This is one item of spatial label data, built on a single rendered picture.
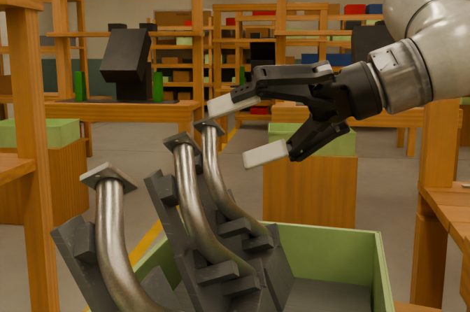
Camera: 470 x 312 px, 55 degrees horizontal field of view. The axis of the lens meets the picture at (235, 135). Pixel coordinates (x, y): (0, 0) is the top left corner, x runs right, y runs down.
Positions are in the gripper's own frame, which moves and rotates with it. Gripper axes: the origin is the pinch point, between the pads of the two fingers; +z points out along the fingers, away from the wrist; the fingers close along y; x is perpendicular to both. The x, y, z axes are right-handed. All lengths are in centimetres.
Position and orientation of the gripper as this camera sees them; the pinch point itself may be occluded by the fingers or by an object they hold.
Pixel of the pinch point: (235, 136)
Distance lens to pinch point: 63.9
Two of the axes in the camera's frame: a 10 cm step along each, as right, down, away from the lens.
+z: -9.2, 3.3, 2.0
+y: -3.5, -5.4, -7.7
